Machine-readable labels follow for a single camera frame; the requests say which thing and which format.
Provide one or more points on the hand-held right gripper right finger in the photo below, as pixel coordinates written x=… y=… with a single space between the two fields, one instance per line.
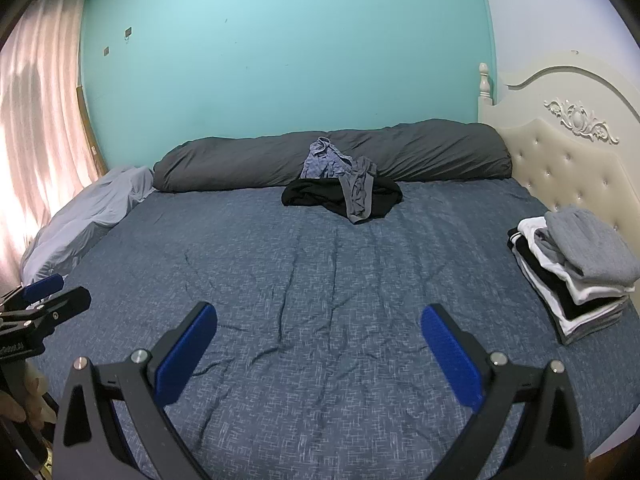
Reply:
x=450 y=355

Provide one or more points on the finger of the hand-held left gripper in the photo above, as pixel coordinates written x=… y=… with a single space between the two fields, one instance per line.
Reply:
x=67 y=306
x=45 y=286

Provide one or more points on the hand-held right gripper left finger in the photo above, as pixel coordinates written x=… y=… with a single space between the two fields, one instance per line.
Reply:
x=185 y=355

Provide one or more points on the grey boxer shorts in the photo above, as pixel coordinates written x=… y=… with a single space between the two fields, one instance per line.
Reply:
x=357 y=200

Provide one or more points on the stack of folded clothes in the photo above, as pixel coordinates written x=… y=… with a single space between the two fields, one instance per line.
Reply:
x=575 y=270

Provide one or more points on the person's left hand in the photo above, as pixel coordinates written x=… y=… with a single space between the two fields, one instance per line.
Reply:
x=15 y=407

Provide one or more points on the light grey blanket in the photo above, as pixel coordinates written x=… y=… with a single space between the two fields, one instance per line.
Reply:
x=85 y=215

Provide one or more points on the pink curtain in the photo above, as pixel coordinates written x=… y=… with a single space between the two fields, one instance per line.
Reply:
x=40 y=135

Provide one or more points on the black garment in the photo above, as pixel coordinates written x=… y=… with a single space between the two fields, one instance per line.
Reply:
x=310 y=192

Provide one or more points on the cream bed headboard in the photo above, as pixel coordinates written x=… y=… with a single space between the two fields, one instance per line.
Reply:
x=550 y=160

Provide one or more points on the blue patterned shorts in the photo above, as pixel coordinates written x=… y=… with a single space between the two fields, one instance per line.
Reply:
x=322 y=162

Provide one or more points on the wooden window frame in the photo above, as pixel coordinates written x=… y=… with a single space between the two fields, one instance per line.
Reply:
x=89 y=127

